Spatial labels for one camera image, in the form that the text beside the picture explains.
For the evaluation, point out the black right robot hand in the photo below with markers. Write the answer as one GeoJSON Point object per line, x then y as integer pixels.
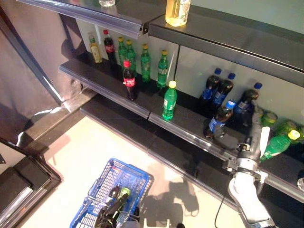
{"type": "Point", "coordinates": [255, 111]}

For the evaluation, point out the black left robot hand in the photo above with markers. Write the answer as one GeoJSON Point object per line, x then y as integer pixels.
{"type": "Point", "coordinates": [107, 213]}

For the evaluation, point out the Pepsi cola bottle blue label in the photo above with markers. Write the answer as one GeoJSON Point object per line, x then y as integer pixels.
{"type": "Point", "coordinates": [245, 102]}
{"type": "Point", "coordinates": [223, 91]}
{"type": "Point", "coordinates": [209, 89]}
{"type": "Point", "coordinates": [217, 122]}
{"type": "Point", "coordinates": [115, 191]}

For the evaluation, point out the blue plastic shopping basket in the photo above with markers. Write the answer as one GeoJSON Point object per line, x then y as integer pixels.
{"type": "Point", "coordinates": [133, 167]}

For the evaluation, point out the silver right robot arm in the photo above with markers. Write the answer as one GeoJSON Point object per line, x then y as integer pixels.
{"type": "Point", "coordinates": [247, 202]}

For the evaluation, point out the green soda bottle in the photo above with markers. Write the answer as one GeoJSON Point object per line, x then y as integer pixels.
{"type": "Point", "coordinates": [125, 191]}

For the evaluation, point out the clear water bottle red label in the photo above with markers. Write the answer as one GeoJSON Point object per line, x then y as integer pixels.
{"type": "Point", "coordinates": [301, 183]}
{"type": "Point", "coordinates": [107, 2]}

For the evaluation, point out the black low display shelf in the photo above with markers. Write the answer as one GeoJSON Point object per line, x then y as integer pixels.
{"type": "Point", "coordinates": [28, 175]}

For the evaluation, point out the black shelving base plinth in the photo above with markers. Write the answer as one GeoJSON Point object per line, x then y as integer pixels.
{"type": "Point", "coordinates": [147, 135]}

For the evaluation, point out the large yellow tea bottle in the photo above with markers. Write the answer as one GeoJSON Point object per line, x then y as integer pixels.
{"type": "Point", "coordinates": [177, 14]}

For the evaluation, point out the Coca-Cola bottle red cap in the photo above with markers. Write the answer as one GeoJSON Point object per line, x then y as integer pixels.
{"type": "Point", "coordinates": [130, 82]}
{"type": "Point", "coordinates": [109, 48]}

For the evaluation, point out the small yellow tea bottle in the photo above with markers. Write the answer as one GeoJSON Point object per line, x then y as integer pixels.
{"type": "Point", "coordinates": [96, 53]}

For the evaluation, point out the black shelf board clear rail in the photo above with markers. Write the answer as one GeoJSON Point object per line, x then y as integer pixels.
{"type": "Point", "coordinates": [99, 78]}
{"type": "Point", "coordinates": [95, 16]}
{"type": "Point", "coordinates": [190, 114]}

